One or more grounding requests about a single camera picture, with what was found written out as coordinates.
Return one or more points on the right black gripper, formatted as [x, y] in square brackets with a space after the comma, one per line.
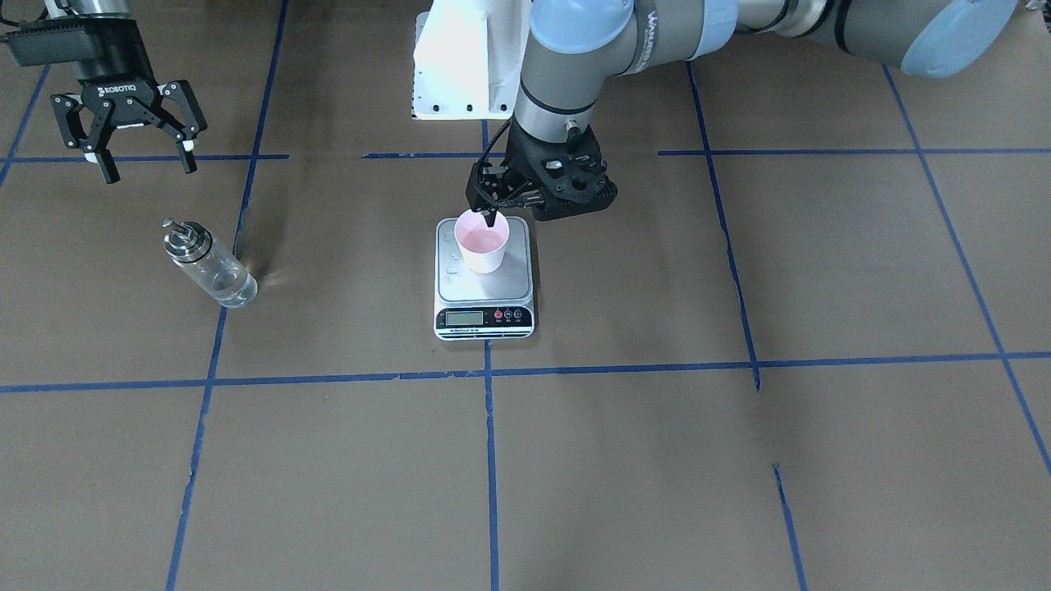
[121, 86]

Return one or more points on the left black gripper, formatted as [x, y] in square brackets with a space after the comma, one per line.
[520, 167]

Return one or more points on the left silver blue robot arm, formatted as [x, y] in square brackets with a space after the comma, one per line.
[576, 47]

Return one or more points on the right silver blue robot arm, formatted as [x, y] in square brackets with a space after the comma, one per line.
[89, 9]

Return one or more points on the silver digital kitchen scale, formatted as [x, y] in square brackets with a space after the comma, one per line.
[475, 306]

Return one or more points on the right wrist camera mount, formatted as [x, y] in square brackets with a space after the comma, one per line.
[49, 42]

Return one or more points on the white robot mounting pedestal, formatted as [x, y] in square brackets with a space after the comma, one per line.
[467, 59]

